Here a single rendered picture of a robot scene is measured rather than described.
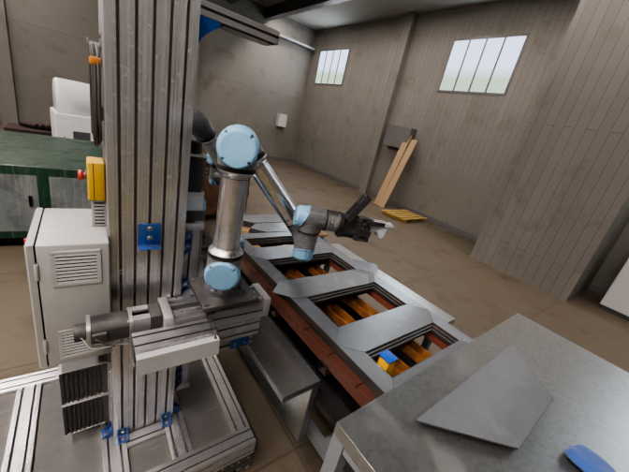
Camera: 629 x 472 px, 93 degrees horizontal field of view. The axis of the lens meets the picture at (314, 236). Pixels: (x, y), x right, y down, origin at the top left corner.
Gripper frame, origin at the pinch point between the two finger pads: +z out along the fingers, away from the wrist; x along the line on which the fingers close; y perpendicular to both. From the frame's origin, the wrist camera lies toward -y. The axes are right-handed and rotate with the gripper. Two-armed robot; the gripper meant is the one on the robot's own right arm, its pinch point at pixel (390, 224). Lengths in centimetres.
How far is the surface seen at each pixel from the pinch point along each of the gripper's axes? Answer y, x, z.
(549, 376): 44, 22, 68
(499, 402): 43, 36, 31
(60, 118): -14, -471, -355
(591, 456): 45, 53, 46
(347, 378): 65, 1, -2
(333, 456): 57, 41, -20
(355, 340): 58, -15, 5
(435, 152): -116, -638, 401
